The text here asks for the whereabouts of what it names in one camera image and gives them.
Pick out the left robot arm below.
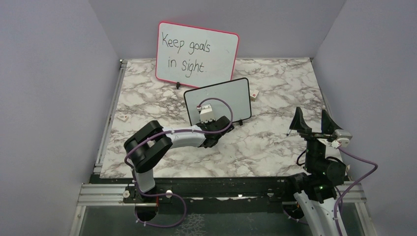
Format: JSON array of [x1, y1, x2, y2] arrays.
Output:
[[123, 116, 234, 202]]

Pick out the white eraser box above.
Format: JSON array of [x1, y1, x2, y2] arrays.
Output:
[[250, 89, 259, 101]]

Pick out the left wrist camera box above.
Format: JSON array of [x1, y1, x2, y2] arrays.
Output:
[[197, 104, 215, 123]]

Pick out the black framed small whiteboard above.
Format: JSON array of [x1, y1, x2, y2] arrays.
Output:
[[183, 78, 252, 125]]

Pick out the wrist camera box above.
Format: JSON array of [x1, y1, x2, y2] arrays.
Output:
[[330, 129, 353, 149], [197, 104, 215, 123]]

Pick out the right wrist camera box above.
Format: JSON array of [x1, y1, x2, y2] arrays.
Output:
[[330, 129, 353, 149]]

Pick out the pink framed whiteboard with writing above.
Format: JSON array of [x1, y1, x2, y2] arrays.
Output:
[[155, 21, 239, 88]]

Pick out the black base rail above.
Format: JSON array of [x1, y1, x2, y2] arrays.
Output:
[[82, 175, 302, 218]]

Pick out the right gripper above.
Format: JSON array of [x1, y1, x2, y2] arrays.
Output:
[[290, 106, 343, 172]]

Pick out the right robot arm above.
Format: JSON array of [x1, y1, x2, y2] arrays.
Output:
[[284, 107, 353, 236]]

